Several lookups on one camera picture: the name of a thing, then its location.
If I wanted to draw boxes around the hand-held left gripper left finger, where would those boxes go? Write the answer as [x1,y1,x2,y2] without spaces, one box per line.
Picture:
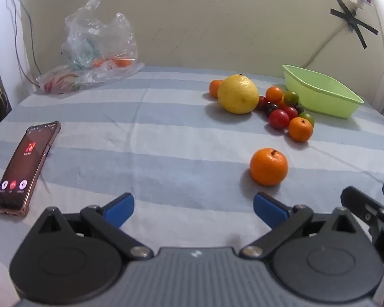
[35,193,154,260]

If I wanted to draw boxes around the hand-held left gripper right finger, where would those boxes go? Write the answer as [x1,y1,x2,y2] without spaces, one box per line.
[240,192,359,259]

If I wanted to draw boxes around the large mandarin orange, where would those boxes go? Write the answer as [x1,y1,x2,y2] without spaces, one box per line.
[250,148,289,187]

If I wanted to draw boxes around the pile of cherry tomatoes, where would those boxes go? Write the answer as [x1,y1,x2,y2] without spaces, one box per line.
[256,91,315,130]

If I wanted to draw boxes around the green plastic basin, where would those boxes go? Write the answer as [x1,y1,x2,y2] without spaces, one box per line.
[282,64,365,119]

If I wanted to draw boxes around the large yellow citrus fruit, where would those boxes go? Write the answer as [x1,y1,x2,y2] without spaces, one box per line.
[217,74,260,115]

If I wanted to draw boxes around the blue striped sheet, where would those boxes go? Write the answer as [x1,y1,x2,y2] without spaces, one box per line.
[0,65,384,307]

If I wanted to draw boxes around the smartphone in clear case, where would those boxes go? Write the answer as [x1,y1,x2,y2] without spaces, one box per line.
[0,121,61,218]

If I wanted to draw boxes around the red bagged produce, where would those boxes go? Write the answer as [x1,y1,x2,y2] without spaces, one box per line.
[44,73,80,94]

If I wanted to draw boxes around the clear plastic bag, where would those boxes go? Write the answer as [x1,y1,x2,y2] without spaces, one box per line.
[35,0,145,95]

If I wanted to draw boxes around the black tape cross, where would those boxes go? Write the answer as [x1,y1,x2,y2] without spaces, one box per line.
[330,0,378,49]

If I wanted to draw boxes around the cream wall cable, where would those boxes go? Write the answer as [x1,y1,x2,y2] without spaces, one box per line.
[301,24,350,68]

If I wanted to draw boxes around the black cable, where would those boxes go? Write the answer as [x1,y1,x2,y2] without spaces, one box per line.
[5,0,41,91]

